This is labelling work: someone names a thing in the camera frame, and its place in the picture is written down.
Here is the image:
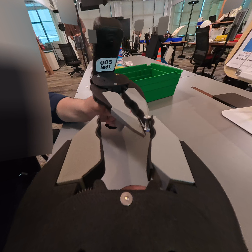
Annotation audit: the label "dark flat board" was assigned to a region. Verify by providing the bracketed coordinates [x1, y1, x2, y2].
[213, 93, 252, 108]

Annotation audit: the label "black disc-topped pole stand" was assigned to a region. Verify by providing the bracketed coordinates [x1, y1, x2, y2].
[53, 9, 70, 44]

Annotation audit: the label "cluttered wooden desk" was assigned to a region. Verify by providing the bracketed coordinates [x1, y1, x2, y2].
[194, 20, 243, 46]

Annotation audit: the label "wooden post with red sign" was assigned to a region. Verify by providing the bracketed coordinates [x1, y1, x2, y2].
[35, 33, 54, 75]

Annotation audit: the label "tilted paper board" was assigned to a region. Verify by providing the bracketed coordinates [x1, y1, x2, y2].
[171, 25, 186, 37]

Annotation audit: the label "white hanging sheet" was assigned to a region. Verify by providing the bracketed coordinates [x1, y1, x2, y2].
[163, 46, 174, 63]

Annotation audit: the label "printed instruction sheet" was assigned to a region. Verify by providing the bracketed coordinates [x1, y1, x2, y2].
[225, 34, 252, 72]

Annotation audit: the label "large black display screen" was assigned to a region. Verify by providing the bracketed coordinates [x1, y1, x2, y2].
[118, 18, 131, 39]

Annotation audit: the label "green plastic bin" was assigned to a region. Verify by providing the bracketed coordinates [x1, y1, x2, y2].
[114, 63, 183, 103]

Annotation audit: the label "white cabinet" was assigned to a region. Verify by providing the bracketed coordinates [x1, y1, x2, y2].
[44, 51, 60, 71]

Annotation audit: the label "white wipes canister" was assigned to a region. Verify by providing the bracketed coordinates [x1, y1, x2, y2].
[116, 44, 124, 69]

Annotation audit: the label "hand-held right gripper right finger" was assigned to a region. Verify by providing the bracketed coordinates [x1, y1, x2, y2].
[146, 116, 196, 188]

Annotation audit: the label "white framed sign stand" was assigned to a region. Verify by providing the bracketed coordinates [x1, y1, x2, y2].
[73, 35, 85, 50]

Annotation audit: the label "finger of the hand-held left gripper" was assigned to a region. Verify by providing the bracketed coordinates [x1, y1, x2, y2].
[122, 88, 149, 126]
[102, 91, 146, 137]

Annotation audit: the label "white lamp base plate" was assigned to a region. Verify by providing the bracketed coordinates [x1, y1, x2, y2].
[221, 106, 252, 135]

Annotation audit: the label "black framed tilted panel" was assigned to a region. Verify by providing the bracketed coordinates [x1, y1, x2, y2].
[226, 8, 250, 42]

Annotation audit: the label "black studio softbox light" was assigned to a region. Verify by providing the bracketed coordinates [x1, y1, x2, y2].
[80, 0, 108, 11]

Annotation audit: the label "wooden top desk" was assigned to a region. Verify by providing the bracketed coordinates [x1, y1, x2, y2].
[167, 40, 188, 66]

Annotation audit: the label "person's left forearm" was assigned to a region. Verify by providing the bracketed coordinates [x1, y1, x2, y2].
[49, 92, 95, 124]

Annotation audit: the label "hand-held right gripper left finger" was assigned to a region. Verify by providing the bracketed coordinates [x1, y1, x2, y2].
[56, 115, 106, 187]

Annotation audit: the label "black high-back chair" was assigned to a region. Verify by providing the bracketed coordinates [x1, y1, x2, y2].
[146, 34, 164, 59]

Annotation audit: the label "person's left hand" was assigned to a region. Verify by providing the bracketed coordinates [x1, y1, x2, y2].
[88, 96, 117, 128]

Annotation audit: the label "black light stand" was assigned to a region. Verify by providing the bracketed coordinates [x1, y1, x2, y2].
[74, 0, 88, 68]

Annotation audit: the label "black floor stand pole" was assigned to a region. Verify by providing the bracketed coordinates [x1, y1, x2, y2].
[178, 0, 200, 58]

